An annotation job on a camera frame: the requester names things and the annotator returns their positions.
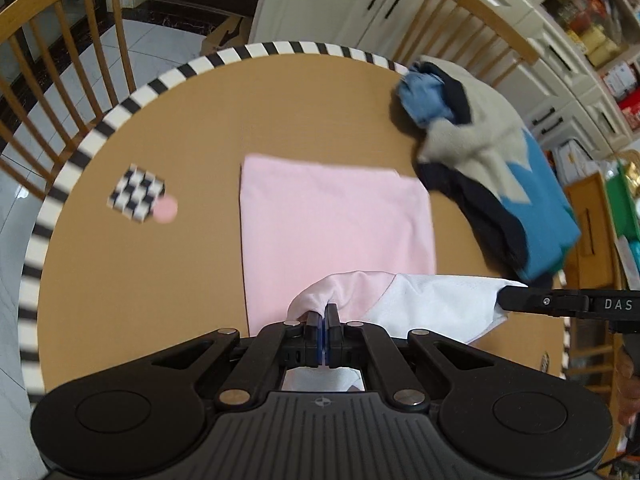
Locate cardboard box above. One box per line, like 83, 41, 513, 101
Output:
200, 15, 253, 58

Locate round wooden table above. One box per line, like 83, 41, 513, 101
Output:
17, 40, 573, 406

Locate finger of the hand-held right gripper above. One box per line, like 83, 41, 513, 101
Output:
499, 285, 592, 318

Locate green plastic basket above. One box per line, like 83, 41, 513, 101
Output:
604, 160, 640, 241

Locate yellow packets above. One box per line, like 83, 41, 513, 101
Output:
580, 25, 621, 68

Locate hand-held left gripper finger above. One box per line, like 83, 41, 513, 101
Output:
325, 303, 506, 408
150, 311, 326, 408

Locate wooden drawer cabinet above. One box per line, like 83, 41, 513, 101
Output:
564, 172, 626, 291

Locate pink and white t-shirt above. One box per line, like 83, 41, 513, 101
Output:
239, 154, 511, 393

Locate white box red label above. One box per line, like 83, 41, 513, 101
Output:
600, 62, 633, 98

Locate red printed box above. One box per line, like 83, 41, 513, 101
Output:
617, 90, 640, 131

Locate person's right hand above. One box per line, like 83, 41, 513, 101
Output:
616, 347, 640, 426

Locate colour-block knit sweater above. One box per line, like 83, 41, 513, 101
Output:
400, 55, 583, 283

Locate wooden spindle-back chair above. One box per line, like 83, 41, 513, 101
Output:
0, 0, 137, 201
392, 0, 542, 88
562, 320, 623, 406

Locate blue cloth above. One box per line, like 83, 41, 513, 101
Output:
396, 71, 457, 128

